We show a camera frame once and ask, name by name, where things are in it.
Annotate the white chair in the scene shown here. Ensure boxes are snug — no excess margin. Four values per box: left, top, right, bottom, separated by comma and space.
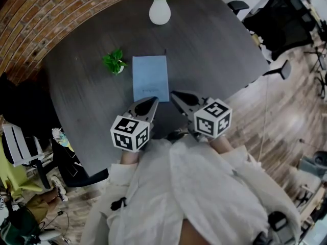
1, 123, 53, 190

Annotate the yellow-green cloth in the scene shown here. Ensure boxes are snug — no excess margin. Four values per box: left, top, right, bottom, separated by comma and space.
0, 136, 43, 201

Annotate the person's left forearm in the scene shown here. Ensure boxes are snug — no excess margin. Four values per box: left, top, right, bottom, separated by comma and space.
120, 149, 141, 166

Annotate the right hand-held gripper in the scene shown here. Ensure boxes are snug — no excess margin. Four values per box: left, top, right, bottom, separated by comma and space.
170, 90, 232, 142

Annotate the white desk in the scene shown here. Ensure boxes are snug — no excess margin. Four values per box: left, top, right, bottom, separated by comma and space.
239, 0, 283, 20

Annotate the blue book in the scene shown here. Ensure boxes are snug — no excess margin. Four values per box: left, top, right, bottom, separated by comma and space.
132, 48, 170, 103

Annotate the black cable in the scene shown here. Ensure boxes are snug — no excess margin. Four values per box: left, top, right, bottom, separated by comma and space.
54, 209, 70, 241

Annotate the small green potted plant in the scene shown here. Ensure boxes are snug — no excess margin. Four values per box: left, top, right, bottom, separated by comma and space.
102, 48, 128, 76

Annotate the person's white garment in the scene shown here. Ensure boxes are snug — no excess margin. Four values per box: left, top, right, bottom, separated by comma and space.
81, 136, 302, 245

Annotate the black tripod stand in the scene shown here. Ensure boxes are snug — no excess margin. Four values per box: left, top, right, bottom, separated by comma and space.
303, 46, 327, 100

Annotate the black mesh office chair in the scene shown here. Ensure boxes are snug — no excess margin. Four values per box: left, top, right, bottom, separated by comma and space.
226, 0, 316, 61

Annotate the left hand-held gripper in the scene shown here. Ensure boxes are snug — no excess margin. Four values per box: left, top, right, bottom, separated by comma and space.
110, 96, 159, 153

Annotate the grey box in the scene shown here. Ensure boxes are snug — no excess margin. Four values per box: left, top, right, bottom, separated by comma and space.
298, 151, 327, 184

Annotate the person's right forearm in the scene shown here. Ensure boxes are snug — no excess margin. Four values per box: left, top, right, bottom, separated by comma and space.
209, 135, 235, 154

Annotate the white vase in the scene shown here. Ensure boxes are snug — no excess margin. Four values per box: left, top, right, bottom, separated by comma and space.
149, 0, 171, 26

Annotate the colourful small toy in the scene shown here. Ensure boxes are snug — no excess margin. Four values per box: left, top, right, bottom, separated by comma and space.
51, 127, 75, 153

